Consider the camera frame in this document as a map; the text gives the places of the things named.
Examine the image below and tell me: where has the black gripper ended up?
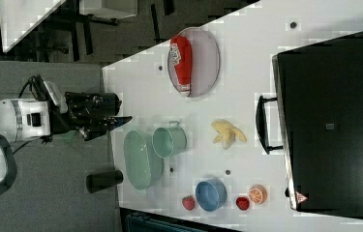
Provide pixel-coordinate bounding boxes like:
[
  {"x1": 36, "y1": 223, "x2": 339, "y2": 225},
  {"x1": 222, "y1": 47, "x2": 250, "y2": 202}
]
[{"x1": 50, "y1": 92, "x2": 133, "y2": 141}]

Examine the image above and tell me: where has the yellow plush peeled banana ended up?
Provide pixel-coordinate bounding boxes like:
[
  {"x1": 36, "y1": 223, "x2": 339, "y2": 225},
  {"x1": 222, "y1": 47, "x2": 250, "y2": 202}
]
[{"x1": 211, "y1": 119, "x2": 247, "y2": 150}]

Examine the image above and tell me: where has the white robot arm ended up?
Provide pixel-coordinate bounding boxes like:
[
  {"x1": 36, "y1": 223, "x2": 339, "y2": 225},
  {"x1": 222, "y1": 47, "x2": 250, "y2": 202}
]
[{"x1": 0, "y1": 92, "x2": 132, "y2": 143}]

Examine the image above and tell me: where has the light green mug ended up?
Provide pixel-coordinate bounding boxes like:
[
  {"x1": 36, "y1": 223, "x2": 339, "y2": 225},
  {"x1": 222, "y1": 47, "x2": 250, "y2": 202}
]
[{"x1": 152, "y1": 121, "x2": 187, "y2": 159}]

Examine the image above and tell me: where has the red ketchup bottle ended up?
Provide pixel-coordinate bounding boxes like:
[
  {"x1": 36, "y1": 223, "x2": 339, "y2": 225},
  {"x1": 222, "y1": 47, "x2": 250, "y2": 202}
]
[{"x1": 169, "y1": 36, "x2": 193, "y2": 97}]

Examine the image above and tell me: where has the grey round plate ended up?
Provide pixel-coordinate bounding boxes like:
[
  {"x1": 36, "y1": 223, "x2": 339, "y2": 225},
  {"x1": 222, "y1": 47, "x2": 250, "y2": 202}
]
[{"x1": 167, "y1": 27, "x2": 220, "y2": 98}]

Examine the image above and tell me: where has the red toy strawberry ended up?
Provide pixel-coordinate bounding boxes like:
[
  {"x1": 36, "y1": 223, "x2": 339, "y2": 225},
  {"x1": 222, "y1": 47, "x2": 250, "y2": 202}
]
[{"x1": 182, "y1": 195, "x2": 196, "y2": 211}]

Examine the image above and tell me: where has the blue bowl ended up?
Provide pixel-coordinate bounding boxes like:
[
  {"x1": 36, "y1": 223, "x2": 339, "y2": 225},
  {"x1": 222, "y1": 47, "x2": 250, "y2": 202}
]
[{"x1": 196, "y1": 178, "x2": 227, "y2": 212}]

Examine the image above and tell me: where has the white background table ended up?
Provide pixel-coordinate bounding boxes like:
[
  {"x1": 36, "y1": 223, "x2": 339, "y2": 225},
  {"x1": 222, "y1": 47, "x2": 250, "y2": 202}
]
[{"x1": 0, "y1": 0, "x2": 66, "y2": 53}]

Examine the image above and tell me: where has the small red toy fruit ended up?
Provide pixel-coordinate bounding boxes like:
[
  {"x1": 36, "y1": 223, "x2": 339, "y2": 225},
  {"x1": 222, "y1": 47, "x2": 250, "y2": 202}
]
[{"x1": 235, "y1": 196, "x2": 250, "y2": 211}]

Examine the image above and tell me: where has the orange slice toy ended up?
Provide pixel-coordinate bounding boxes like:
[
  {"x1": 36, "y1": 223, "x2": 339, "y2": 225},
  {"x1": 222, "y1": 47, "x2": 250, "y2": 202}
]
[{"x1": 248, "y1": 185, "x2": 267, "y2": 204}]

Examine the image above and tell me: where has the black toaster oven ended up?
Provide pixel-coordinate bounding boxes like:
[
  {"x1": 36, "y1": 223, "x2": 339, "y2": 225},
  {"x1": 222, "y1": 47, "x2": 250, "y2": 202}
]
[{"x1": 271, "y1": 31, "x2": 363, "y2": 219}]

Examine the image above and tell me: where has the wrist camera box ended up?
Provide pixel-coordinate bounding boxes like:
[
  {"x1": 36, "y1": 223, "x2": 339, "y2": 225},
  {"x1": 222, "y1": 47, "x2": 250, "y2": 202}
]
[{"x1": 44, "y1": 81, "x2": 68, "y2": 114}]

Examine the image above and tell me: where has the black cylinder table post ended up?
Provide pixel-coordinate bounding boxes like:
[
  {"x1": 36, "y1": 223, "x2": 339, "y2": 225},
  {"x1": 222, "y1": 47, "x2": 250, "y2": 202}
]
[{"x1": 86, "y1": 170, "x2": 124, "y2": 193}]

